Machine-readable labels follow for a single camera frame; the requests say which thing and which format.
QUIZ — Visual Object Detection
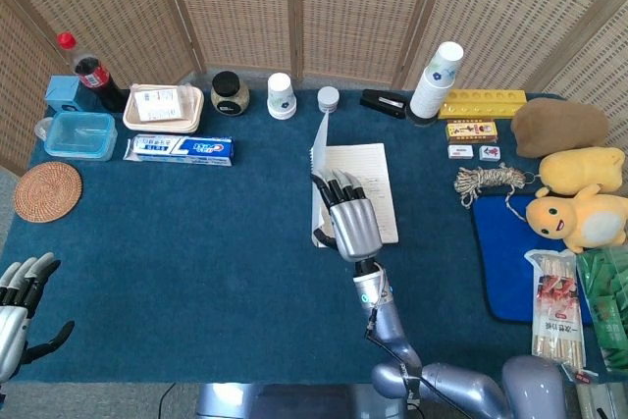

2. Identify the clear plastic packet with label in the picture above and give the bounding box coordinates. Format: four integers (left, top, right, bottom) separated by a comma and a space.
133, 85, 190, 123

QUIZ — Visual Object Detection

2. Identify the tall stack of paper cups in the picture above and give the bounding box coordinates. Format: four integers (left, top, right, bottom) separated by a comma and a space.
408, 41, 465, 121

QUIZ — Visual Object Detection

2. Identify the light blue carton box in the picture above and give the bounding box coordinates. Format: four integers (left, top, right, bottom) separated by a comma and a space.
45, 75, 82, 114

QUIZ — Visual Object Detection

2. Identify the glass jar with black lid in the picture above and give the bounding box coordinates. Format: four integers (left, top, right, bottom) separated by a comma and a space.
210, 71, 250, 118

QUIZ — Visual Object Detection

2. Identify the woven folding screen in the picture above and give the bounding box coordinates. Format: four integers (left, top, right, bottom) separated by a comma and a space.
0, 0, 628, 176

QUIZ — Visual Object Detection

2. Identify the yellow block with round holes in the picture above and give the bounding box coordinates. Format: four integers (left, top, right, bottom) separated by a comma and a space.
437, 88, 528, 121

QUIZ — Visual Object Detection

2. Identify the cola bottle with red label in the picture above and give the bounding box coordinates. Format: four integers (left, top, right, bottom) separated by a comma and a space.
56, 30, 131, 114

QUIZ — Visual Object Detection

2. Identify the plain yellow plush toy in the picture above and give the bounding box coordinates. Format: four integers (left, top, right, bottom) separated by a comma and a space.
534, 145, 627, 199

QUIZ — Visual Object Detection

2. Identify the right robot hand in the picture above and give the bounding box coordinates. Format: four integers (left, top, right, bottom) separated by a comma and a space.
310, 168, 385, 263

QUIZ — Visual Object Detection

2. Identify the bundle of speckled rope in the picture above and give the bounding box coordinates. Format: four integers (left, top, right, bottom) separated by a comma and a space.
452, 163, 539, 208

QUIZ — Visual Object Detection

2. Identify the white spiral notebook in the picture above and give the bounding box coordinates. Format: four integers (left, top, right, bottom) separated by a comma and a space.
310, 112, 400, 249

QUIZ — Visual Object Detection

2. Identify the black floor cable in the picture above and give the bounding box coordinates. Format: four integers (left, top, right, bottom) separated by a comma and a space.
158, 382, 179, 419

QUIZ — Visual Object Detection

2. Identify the blue white toothpaste box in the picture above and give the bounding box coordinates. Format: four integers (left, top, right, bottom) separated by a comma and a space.
122, 133, 236, 168

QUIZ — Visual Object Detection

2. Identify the blue table cloth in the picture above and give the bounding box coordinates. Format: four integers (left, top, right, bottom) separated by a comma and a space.
0, 87, 628, 386

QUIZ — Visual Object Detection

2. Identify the round woven rattan coaster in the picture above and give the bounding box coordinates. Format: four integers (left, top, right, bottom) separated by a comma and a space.
12, 160, 84, 224

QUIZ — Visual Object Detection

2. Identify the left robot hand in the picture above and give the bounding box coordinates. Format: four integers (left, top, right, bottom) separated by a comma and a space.
0, 251, 77, 384

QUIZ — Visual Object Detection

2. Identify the grey robot torso base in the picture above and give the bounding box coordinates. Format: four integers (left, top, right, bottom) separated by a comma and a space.
195, 381, 409, 419

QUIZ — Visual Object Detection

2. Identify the clear container with blue lid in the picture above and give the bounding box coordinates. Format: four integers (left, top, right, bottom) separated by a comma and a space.
43, 111, 119, 162

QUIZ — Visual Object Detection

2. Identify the yellow red card box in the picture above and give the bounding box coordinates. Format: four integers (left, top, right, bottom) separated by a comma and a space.
445, 119, 499, 143

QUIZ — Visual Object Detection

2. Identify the yellow plush toy with face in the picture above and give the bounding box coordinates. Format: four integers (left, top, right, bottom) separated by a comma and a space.
525, 183, 628, 255

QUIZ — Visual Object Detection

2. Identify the pack of disposable chopsticks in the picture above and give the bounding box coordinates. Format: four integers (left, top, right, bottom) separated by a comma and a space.
524, 247, 601, 387

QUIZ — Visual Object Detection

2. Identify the blue padded mat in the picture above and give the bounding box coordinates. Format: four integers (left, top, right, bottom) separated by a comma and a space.
471, 192, 598, 327

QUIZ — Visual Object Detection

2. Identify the small white red box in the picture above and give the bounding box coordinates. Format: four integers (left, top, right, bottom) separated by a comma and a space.
446, 143, 476, 161

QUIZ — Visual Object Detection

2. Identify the brown plush toy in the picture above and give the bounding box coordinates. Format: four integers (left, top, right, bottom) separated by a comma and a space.
510, 97, 610, 159

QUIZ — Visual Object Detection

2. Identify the small white paper cup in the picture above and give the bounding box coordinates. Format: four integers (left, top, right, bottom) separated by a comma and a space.
266, 72, 299, 122

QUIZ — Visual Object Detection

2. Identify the bag of green packets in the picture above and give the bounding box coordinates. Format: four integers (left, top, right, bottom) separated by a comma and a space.
575, 245, 628, 374

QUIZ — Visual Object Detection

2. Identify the black stapler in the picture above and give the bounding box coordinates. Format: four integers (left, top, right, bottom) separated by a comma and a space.
358, 88, 409, 121

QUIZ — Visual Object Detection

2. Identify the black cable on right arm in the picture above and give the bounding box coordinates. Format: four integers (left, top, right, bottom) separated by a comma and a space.
364, 265, 424, 411

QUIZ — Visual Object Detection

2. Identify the beige tray with packet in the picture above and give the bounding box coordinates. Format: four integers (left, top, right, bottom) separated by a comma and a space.
122, 83, 205, 134

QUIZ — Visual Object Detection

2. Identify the small white cream jar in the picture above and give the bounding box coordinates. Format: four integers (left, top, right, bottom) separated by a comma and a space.
316, 86, 340, 115

